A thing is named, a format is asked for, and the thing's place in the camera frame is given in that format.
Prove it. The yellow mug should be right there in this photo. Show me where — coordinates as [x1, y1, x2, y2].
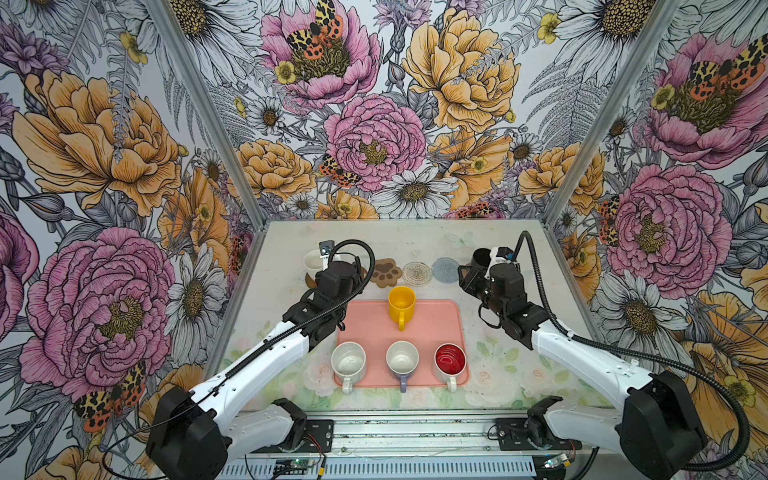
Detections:
[388, 286, 416, 331]

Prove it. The aluminium corner post right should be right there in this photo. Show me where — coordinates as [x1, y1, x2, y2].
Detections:
[542, 0, 681, 228]

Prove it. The white vented cable duct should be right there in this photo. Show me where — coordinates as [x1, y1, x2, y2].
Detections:
[218, 457, 538, 480]

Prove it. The light blue woven coaster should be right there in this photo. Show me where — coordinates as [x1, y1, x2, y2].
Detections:
[431, 257, 460, 284]

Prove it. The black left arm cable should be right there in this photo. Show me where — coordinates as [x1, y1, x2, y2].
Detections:
[98, 238, 377, 480]

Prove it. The small green circuit board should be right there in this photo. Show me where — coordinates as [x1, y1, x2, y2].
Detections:
[271, 458, 327, 480]

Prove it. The aluminium corner post left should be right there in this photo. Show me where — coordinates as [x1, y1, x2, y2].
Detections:
[147, 1, 267, 233]

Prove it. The pink rectangular tray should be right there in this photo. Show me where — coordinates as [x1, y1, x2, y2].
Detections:
[337, 299, 466, 388]

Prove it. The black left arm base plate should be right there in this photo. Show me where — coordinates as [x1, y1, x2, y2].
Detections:
[256, 419, 335, 453]

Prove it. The aluminium corner post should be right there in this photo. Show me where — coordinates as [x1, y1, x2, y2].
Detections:
[542, 0, 681, 228]
[147, 1, 267, 233]

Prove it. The cork paw print coaster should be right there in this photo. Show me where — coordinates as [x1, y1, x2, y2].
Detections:
[371, 258, 403, 289]

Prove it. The black mug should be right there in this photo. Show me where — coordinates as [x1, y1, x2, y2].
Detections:
[471, 248, 491, 270]

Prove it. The white mug purple handle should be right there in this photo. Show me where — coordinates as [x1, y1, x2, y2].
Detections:
[386, 341, 420, 393]

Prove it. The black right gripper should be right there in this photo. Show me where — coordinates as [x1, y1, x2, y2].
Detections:
[457, 265, 507, 319]

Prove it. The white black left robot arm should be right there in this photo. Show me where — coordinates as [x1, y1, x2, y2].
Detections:
[146, 239, 375, 479]

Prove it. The white multicolour woven coaster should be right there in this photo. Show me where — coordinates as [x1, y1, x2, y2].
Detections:
[402, 261, 433, 287]

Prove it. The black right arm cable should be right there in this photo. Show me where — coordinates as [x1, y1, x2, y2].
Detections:
[514, 230, 751, 480]

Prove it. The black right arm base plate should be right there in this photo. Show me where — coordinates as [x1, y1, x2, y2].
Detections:
[486, 417, 583, 452]

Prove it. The white mug red inside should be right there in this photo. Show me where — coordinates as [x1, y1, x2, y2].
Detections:
[432, 343, 467, 393]

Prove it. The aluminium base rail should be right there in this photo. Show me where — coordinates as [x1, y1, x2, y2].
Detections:
[149, 407, 673, 460]

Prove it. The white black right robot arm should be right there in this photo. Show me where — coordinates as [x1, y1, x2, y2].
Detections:
[457, 247, 706, 479]

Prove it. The round dark wooden coaster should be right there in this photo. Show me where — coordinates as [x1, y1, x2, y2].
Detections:
[304, 273, 317, 289]

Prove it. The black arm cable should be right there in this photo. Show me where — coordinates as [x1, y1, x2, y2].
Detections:
[98, 238, 377, 480]
[514, 230, 751, 480]

